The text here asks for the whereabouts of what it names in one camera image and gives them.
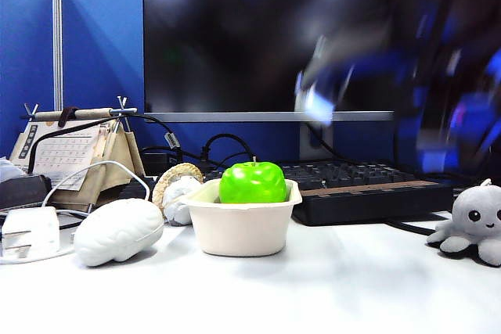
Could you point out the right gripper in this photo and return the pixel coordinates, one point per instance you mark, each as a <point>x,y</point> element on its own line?
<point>325,91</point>

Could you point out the grey octopus plush keyring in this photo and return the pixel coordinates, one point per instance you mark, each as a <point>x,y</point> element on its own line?
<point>475,220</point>

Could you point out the black AOC monitor silver bezel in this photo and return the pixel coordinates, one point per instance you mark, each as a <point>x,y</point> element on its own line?
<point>203,56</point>

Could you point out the green apple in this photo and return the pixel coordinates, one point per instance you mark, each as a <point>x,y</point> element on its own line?
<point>252,183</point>

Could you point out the black wood-top power strip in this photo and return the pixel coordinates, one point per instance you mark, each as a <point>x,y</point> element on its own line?
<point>372,203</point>

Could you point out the cream paper bowl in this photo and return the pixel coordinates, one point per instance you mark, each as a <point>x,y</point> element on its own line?
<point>238,228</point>

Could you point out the white figurine with straw hat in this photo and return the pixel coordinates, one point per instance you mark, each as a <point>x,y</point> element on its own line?
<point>176,197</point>

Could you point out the black power adapter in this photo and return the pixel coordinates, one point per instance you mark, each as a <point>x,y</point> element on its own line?
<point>156,162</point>

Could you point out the wooden rod with metal clips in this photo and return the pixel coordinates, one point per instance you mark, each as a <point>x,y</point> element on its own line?
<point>90,113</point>

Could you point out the beige desk calendar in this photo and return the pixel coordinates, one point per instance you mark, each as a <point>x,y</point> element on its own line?
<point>66,154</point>

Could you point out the white brain stress toy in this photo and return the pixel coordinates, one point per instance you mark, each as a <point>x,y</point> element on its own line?
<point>117,232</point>

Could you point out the white plastic bag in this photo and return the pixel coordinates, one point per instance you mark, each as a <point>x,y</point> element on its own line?
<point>9,169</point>

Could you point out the black box device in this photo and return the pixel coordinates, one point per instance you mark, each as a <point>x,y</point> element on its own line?
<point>23,191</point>

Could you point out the aluminium partition frame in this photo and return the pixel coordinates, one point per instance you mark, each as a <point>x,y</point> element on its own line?
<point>57,44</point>

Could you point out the white USB wall charger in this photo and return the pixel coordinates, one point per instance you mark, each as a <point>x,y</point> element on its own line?
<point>31,230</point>

